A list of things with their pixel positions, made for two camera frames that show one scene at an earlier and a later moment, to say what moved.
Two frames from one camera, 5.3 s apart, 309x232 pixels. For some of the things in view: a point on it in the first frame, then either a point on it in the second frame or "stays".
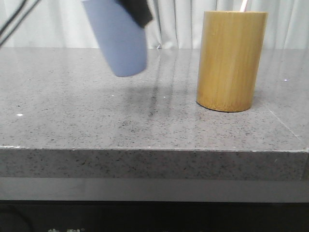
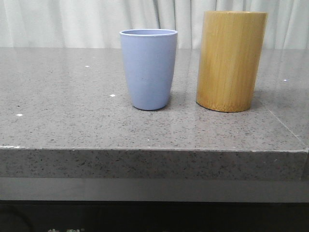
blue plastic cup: x=123 y=40 to x=150 y=55
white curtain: x=175 y=24 stays
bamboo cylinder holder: x=230 y=58 stays
